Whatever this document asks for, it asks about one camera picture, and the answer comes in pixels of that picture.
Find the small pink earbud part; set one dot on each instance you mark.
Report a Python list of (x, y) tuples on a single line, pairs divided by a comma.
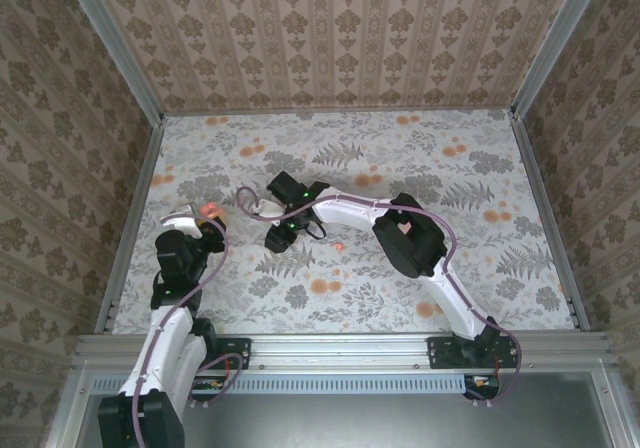
[(337, 245)]

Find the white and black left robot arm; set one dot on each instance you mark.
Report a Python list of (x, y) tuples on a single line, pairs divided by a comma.
[(177, 353)]

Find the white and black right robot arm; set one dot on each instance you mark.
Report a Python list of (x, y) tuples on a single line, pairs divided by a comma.
[(350, 216)]

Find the small black controller board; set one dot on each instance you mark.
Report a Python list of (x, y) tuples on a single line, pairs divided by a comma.
[(210, 385), (482, 383)]

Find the grey sheet metal panel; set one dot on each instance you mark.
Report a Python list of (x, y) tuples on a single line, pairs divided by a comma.
[(350, 423)]

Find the aluminium table side rail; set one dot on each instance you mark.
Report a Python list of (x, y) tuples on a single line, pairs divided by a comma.
[(132, 218), (535, 178)]

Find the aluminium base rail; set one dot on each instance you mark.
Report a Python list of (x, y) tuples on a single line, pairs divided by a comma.
[(340, 350)]

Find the aluminium corner post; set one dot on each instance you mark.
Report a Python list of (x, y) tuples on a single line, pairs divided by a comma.
[(120, 50), (556, 43)]

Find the aluminium frame bar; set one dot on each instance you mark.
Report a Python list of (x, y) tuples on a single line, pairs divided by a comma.
[(65, 428), (612, 408)]

